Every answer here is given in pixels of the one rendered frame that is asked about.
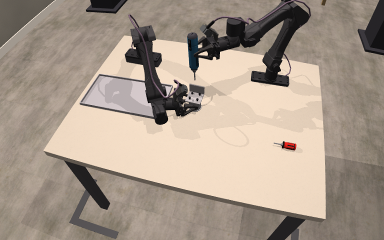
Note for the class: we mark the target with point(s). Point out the grey l-shaped bracket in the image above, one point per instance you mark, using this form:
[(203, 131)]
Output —
[(196, 89)]

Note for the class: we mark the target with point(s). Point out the red screwdriver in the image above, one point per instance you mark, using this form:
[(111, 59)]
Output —
[(287, 145)]

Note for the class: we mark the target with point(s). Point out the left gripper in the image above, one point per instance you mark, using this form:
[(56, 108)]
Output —
[(212, 45)]

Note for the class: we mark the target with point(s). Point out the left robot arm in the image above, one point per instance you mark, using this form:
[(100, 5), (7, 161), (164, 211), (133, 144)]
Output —
[(292, 15)]

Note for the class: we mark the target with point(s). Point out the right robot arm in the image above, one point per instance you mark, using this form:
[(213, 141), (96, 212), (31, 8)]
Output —
[(144, 52)]

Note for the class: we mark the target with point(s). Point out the blue electric screwdriver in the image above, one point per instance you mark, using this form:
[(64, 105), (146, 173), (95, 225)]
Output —
[(192, 42)]

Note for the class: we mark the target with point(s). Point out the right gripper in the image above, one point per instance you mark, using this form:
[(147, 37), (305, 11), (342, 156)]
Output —
[(176, 102)]

